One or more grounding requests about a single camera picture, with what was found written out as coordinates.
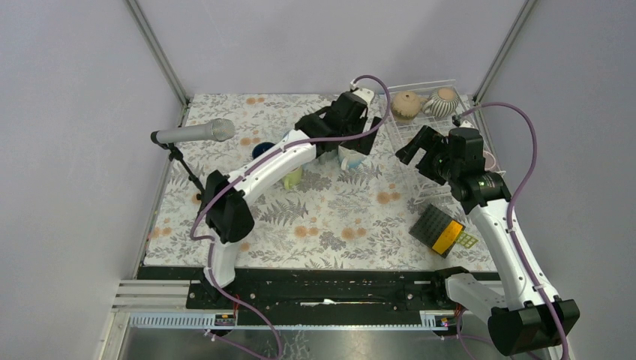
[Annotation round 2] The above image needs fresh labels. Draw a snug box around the aluminium frame post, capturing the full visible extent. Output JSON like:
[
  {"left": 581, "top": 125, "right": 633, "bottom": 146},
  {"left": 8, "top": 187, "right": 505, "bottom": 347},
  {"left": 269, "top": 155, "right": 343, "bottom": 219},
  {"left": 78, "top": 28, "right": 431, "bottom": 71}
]
[
  {"left": 123, "top": 0, "right": 190, "bottom": 107},
  {"left": 472, "top": 0, "right": 539, "bottom": 104}
]

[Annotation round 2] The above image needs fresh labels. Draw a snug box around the dark blue cup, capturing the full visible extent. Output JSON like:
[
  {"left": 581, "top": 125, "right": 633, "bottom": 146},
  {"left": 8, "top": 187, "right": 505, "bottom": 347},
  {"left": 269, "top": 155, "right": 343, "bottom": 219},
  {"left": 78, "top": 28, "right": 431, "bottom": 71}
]
[{"left": 251, "top": 142, "right": 275, "bottom": 159}]

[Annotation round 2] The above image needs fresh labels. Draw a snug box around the right aluminium frame post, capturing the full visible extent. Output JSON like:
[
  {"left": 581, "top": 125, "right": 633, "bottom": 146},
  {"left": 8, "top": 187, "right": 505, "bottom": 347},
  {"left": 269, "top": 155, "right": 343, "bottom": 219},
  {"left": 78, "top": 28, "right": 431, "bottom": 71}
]
[{"left": 472, "top": 0, "right": 539, "bottom": 104}]

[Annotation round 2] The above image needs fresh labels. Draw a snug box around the beige ribbed cup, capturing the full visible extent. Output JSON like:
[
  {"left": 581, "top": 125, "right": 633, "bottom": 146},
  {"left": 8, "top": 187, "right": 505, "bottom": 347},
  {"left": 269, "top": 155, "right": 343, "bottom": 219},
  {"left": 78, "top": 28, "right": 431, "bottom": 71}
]
[{"left": 391, "top": 91, "right": 428, "bottom": 122}]

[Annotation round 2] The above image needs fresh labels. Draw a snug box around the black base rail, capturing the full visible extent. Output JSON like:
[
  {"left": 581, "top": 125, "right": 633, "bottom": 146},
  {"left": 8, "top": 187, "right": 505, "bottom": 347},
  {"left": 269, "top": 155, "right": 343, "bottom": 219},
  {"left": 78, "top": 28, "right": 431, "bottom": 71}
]
[{"left": 137, "top": 266, "right": 465, "bottom": 322}]

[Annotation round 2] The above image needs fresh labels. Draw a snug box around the grey-green cup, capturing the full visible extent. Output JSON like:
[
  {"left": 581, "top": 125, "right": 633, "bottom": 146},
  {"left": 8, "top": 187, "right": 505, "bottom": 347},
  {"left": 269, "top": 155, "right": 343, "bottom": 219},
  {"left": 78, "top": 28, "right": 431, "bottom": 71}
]
[{"left": 317, "top": 149, "right": 338, "bottom": 165}]

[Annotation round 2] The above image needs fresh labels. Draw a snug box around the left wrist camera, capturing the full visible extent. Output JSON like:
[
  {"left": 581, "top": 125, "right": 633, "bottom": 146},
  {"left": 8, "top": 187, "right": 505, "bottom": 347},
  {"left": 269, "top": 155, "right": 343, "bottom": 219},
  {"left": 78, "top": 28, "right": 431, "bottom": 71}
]
[{"left": 350, "top": 86, "right": 375, "bottom": 106}]

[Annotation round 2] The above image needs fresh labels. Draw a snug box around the silver microphone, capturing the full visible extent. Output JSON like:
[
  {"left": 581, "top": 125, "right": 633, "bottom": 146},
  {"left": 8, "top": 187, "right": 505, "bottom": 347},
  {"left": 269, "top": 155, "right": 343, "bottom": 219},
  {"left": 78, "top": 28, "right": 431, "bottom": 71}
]
[{"left": 150, "top": 118, "right": 236, "bottom": 146}]

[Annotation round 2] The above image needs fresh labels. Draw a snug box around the mauve cup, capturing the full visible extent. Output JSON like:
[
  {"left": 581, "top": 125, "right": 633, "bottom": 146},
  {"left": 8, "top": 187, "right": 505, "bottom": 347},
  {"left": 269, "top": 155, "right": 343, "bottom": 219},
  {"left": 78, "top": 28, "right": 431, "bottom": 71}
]
[{"left": 482, "top": 151, "right": 497, "bottom": 171}]

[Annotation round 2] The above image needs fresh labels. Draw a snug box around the dark grey building plate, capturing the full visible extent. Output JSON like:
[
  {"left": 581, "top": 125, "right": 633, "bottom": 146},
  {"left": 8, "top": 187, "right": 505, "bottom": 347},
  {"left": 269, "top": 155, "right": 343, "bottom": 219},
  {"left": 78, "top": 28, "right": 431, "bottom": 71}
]
[{"left": 409, "top": 205, "right": 459, "bottom": 250}]

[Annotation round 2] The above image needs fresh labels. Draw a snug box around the black tripod mic stand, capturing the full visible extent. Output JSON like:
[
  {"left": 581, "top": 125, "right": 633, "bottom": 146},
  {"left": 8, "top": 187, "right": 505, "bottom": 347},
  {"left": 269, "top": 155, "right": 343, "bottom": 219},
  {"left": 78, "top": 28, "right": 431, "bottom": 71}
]
[{"left": 166, "top": 143, "right": 205, "bottom": 200}]

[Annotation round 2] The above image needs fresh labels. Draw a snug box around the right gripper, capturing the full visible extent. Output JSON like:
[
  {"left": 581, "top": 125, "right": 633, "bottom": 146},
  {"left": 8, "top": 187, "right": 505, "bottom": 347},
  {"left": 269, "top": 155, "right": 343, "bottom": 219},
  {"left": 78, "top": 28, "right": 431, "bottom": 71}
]
[{"left": 394, "top": 125, "right": 459, "bottom": 186}]

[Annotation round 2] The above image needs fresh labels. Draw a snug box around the floral table mat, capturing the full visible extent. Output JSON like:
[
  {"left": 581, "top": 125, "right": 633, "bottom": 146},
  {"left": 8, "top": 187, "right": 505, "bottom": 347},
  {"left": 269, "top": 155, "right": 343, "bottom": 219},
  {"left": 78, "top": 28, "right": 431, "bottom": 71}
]
[{"left": 143, "top": 94, "right": 495, "bottom": 272}]

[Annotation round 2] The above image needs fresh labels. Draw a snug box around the white cable duct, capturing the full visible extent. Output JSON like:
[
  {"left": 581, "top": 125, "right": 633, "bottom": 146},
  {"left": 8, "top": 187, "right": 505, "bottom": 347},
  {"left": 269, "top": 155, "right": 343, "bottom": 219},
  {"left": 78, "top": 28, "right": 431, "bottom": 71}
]
[{"left": 129, "top": 310, "right": 456, "bottom": 332}]

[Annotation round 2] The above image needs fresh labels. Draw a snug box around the left aluminium frame post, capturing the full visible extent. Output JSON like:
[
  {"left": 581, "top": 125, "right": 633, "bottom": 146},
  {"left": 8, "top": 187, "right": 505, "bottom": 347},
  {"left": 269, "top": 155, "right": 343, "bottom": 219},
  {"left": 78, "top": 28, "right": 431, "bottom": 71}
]
[{"left": 123, "top": 0, "right": 190, "bottom": 107}]

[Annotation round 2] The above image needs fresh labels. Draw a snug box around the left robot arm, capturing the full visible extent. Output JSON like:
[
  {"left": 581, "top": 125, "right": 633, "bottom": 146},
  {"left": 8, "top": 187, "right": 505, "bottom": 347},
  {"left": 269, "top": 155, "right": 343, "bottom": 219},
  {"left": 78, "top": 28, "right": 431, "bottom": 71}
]
[{"left": 198, "top": 88, "right": 383, "bottom": 308}]

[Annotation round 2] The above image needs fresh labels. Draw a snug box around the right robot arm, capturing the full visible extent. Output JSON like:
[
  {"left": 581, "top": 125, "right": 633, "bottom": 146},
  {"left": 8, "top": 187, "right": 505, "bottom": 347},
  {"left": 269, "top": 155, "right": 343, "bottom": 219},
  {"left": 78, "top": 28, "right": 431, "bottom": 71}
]
[{"left": 396, "top": 126, "right": 580, "bottom": 359}]

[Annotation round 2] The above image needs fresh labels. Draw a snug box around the white and blue cup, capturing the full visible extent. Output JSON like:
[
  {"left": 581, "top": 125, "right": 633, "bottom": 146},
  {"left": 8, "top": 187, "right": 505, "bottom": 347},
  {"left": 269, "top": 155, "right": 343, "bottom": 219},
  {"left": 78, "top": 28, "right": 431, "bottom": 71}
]
[{"left": 337, "top": 146, "right": 367, "bottom": 171}]

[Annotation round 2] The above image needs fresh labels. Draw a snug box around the light green cup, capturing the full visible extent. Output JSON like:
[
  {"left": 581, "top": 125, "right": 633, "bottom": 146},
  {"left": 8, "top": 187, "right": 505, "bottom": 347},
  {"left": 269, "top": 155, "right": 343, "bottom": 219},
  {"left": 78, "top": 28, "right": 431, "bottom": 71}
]
[{"left": 282, "top": 166, "right": 303, "bottom": 190}]

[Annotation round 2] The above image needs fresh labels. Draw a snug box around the striped grey cup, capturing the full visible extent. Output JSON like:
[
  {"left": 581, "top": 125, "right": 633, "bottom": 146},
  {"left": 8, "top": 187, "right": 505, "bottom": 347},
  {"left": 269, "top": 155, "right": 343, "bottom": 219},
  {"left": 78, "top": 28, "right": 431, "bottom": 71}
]
[{"left": 421, "top": 87, "right": 461, "bottom": 119}]

